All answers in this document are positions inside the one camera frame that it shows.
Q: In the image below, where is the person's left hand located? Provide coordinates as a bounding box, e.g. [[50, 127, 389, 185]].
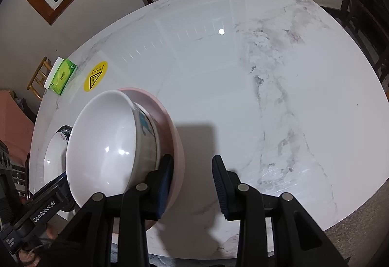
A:
[[18, 249, 41, 267]]

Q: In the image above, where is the yellow warning sticker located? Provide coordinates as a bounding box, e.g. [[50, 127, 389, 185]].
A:
[[84, 61, 108, 92]]

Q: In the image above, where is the pink cloth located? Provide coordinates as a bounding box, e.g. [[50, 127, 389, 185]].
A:
[[0, 90, 34, 164]]

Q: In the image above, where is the pink bowl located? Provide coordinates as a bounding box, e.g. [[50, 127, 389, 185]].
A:
[[119, 87, 185, 216]]

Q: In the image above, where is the large blue floral plate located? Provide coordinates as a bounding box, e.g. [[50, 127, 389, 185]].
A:
[[57, 126, 72, 142]]

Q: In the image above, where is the white pink-flower plate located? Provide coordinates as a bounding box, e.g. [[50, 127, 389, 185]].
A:
[[44, 132, 68, 184]]

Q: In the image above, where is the bamboo chair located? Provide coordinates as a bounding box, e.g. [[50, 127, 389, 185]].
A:
[[26, 56, 52, 101]]

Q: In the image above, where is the dark chair at right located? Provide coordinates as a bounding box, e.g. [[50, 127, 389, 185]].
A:
[[324, 0, 388, 83]]

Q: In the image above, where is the white Dog bowl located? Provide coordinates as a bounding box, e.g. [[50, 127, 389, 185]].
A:
[[66, 90, 160, 207]]

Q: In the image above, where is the green tissue box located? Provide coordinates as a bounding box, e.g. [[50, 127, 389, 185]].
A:
[[44, 57, 77, 95]]

